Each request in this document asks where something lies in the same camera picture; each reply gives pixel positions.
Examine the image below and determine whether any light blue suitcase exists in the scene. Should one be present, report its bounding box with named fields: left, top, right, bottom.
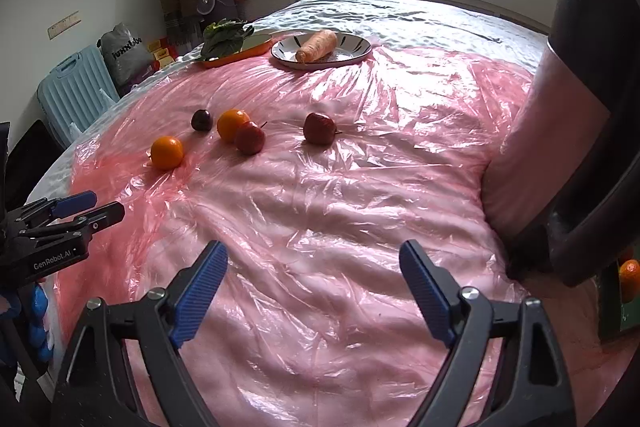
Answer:
left=37, top=46, right=119, bottom=148

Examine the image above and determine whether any smooth orange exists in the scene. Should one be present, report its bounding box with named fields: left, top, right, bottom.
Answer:
left=150, top=135, right=184, bottom=170
left=216, top=108, right=250, bottom=144

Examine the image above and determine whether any orange oval dish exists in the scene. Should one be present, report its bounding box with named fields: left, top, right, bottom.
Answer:
left=198, top=35, right=273, bottom=68

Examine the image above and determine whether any red apple beside orange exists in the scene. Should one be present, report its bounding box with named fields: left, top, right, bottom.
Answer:
left=234, top=121, right=266, bottom=156

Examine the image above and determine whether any grey printed bag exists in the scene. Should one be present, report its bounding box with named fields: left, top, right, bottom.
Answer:
left=96, top=23, right=153, bottom=88

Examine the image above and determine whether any yellow red box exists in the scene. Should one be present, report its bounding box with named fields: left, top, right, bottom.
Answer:
left=146, top=38, right=178, bottom=72

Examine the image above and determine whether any large textured mandarin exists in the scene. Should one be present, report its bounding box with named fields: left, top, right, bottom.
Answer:
left=618, top=259, right=640, bottom=303

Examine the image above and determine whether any wall socket strip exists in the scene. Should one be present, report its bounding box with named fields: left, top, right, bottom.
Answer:
left=47, top=11, right=81, bottom=40

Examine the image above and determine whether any red apple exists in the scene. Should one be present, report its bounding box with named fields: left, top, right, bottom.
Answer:
left=303, top=113, right=340, bottom=146
left=234, top=121, right=266, bottom=156

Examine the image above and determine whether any green tray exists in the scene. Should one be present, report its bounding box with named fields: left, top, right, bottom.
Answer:
left=597, top=243, right=639, bottom=341

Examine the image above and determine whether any carrot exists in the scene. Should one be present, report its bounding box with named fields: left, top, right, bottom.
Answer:
left=295, top=29, right=337, bottom=64

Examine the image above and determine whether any dark plum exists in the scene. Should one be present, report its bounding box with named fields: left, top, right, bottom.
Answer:
left=191, top=108, right=214, bottom=133

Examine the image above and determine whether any left gloved hand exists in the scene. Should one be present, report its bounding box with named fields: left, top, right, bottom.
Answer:
left=1, top=283, right=53, bottom=370

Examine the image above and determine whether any white bed cover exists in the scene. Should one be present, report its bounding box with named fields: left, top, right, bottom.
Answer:
left=32, top=0, right=544, bottom=215

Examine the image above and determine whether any red apple back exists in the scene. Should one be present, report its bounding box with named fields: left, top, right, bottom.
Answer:
left=303, top=113, right=340, bottom=146

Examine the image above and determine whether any striped white plate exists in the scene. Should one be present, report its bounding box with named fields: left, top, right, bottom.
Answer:
left=271, top=29, right=373, bottom=70

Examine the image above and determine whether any green leafy vegetable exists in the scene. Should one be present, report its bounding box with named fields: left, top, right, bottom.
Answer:
left=201, top=20, right=254, bottom=61

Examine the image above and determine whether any smooth orange back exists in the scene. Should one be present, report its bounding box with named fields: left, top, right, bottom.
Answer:
left=216, top=108, right=250, bottom=144

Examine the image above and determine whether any pink plastic sheet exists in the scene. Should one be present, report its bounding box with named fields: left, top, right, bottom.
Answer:
left=54, top=31, right=637, bottom=427

